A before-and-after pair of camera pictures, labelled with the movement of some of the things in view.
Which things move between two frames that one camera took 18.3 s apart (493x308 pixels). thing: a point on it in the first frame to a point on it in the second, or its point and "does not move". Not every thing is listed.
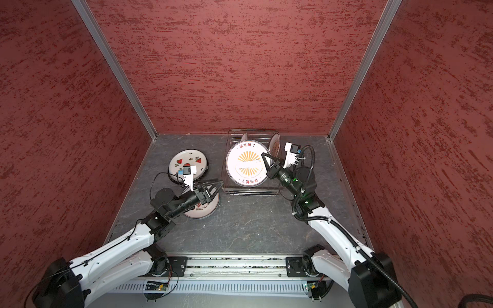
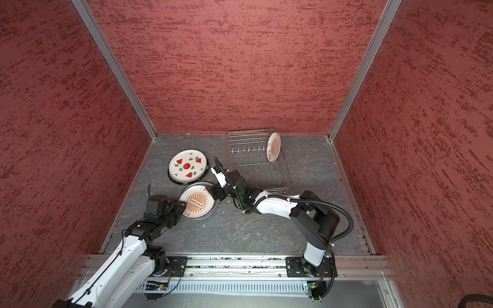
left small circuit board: x=154 y=285 does not move
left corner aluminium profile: x=117 y=67 does not move
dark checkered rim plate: x=193 y=158 does not move
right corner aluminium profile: x=391 y=11 does not move
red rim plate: x=245 y=166 to x=200 y=204
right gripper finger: x=274 y=160 to x=218 y=192
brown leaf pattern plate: x=274 y=145 does not move
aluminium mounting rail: x=238 y=266 does not move
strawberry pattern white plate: x=188 y=158 does not move
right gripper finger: x=274 y=170 to x=219 y=194
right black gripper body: x=286 y=176 to x=230 y=193
